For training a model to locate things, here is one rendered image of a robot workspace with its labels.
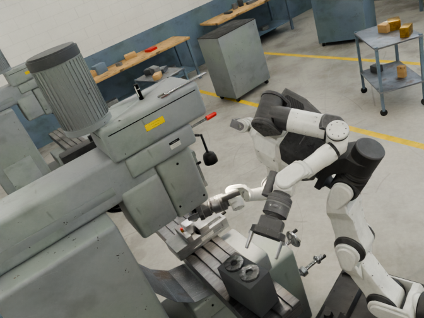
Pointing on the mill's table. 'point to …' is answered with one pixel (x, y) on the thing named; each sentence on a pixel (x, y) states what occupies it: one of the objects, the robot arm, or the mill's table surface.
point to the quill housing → (182, 182)
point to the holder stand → (248, 284)
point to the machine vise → (187, 242)
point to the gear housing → (160, 151)
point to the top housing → (148, 118)
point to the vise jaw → (201, 226)
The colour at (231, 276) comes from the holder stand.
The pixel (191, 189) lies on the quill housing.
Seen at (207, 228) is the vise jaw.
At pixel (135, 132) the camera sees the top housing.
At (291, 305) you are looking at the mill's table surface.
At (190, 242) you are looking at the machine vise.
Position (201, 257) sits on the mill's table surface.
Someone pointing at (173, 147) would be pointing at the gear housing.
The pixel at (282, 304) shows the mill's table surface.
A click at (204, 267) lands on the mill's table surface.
